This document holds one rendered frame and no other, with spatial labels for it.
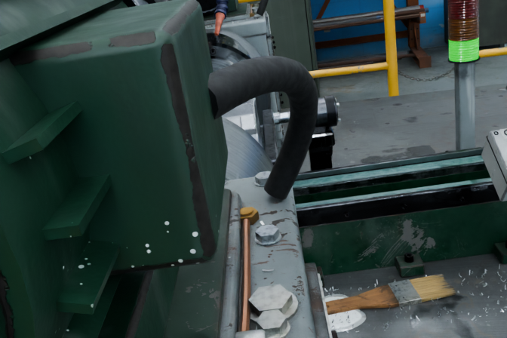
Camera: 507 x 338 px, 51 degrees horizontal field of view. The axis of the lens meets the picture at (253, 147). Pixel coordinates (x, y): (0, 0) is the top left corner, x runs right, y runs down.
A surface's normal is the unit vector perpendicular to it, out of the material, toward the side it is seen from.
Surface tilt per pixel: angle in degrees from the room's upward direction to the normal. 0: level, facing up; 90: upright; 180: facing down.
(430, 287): 2
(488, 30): 90
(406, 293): 0
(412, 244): 90
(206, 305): 0
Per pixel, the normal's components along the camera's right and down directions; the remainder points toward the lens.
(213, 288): -0.15, -0.92
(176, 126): 0.25, 0.32
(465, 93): 0.00, 0.37
